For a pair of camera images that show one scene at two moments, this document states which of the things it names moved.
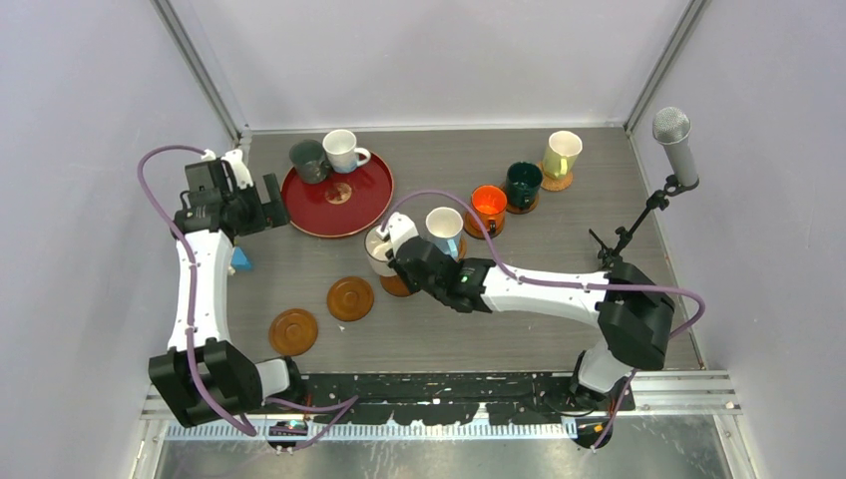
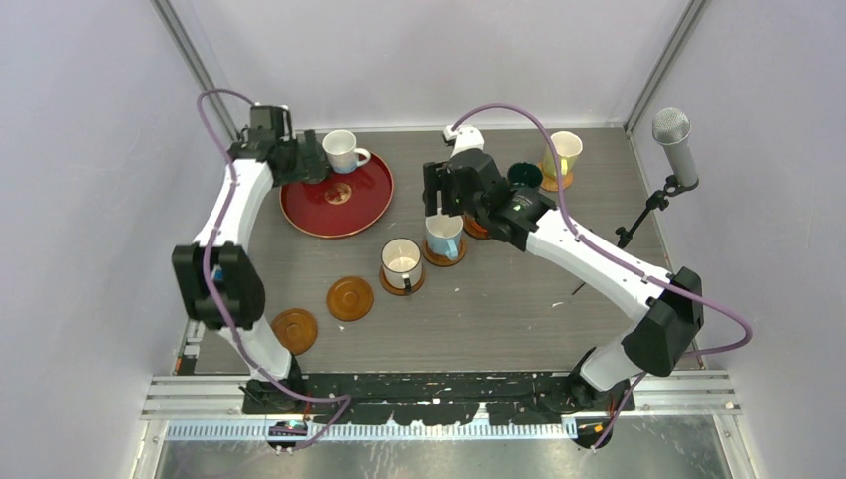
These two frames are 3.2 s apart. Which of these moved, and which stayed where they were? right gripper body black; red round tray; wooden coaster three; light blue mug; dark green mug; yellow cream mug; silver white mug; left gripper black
Moved: right gripper body black; silver white mug; left gripper black
Stayed: light blue mug; wooden coaster three; yellow cream mug; dark green mug; red round tray
